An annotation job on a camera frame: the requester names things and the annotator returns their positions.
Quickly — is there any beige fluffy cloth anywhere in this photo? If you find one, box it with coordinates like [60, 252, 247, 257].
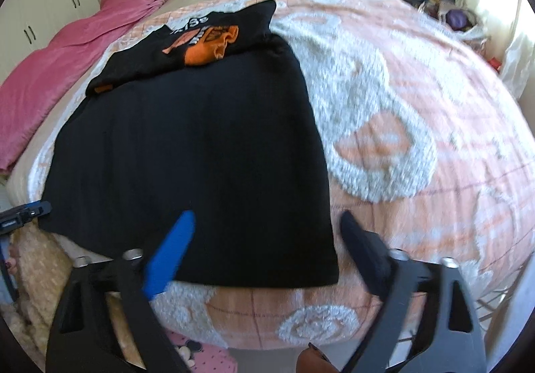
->
[0, 225, 138, 373]

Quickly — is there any white wardrobe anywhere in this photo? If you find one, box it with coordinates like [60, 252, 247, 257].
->
[0, 0, 101, 85]

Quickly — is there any orange white fleece blanket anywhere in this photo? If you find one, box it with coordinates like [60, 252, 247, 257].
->
[8, 0, 525, 351]

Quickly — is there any plastic bag of clothes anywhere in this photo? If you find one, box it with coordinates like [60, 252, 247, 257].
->
[437, 5, 488, 41]

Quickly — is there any person's left hand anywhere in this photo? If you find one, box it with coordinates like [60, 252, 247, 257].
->
[4, 245, 19, 275]

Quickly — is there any person's right hand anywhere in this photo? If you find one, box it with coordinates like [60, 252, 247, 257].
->
[297, 342, 335, 373]

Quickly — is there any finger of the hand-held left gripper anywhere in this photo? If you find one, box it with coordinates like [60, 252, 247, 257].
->
[19, 201, 53, 220]

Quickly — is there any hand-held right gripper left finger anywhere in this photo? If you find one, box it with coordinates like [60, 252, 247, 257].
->
[45, 210, 197, 373]

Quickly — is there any white curtain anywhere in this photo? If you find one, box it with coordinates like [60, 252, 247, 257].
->
[443, 0, 535, 102]

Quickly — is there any black sweater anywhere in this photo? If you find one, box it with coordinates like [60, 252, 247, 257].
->
[37, 0, 340, 288]

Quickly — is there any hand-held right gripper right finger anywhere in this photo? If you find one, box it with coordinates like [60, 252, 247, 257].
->
[339, 210, 488, 373]

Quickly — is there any pink quilt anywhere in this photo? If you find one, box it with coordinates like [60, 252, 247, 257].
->
[0, 0, 195, 173]

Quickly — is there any pink dotted cloth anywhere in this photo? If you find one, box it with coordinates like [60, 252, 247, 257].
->
[165, 329, 239, 373]

